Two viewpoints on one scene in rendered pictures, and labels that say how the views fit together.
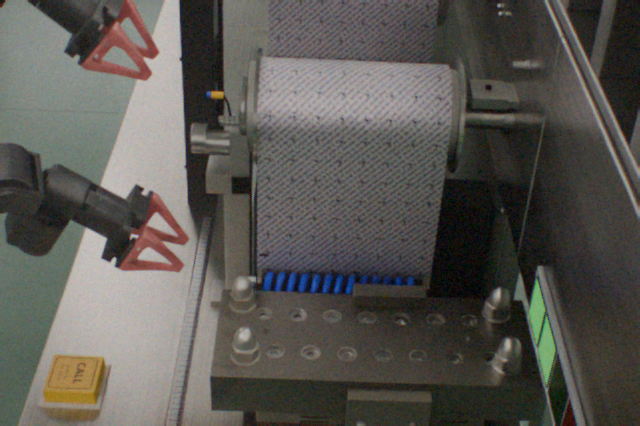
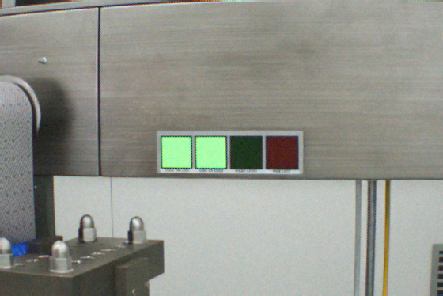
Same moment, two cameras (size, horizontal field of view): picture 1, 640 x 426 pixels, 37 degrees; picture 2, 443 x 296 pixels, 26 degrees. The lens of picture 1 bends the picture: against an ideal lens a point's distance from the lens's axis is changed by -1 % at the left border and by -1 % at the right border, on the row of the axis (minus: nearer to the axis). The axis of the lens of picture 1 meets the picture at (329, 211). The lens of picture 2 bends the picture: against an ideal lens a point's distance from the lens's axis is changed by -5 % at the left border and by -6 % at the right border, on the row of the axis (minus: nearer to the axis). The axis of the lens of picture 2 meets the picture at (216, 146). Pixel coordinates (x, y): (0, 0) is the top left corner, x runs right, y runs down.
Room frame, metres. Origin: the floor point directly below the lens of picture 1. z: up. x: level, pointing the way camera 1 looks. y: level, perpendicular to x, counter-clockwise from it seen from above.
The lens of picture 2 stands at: (0.20, 1.37, 1.28)
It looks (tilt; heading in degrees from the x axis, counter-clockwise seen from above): 3 degrees down; 288
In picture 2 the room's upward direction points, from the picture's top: 1 degrees counter-clockwise
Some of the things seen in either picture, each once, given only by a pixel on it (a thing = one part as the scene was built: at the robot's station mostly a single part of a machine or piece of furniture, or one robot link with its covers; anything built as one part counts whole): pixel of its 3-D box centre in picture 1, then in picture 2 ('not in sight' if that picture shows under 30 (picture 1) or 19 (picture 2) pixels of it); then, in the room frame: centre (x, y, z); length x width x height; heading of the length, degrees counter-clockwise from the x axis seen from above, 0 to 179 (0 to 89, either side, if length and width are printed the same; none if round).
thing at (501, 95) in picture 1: (492, 93); not in sight; (1.09, -0.20, 1.28); 0.06 x 0.05 x 0.02; 92
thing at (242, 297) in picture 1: (242, 291); (3, 252); (0.95, 0.10, 1.05); 0.04 x 0.04 x 0.04
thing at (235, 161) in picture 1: (228, 215); not in sight; (1.12, 0.14, 1.05); 0.06 x 0.05 x 0.31; 92
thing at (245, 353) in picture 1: (245, 343); (60, 256); (0.86, 0.09, 1.05); 0.04 x 0.04 x 0.04
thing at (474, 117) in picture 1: (484, 116); not in sight; (1.09, -0.19, 1.25); 0.07 x 0.04 x 0.04; 92
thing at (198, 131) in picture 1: (199, 138); not in sight; (1.12, 0.18, 1.18); 0.04 x 0.02 x 0.04; 2
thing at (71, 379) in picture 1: (74, 379); not in sight; (0.92, 0.33, 0.91); 0.07 x 0.07 x 0.02; 2
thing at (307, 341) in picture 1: (373, 353); (77, 271); (0.91, -0.07, 1.00); 0.40 x 0.16 x 0.06; 92
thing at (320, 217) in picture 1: (347, 221); (1, 199); (1.03, -0.02, 1.12); 0.23 x 0.01 x 0.18; 92
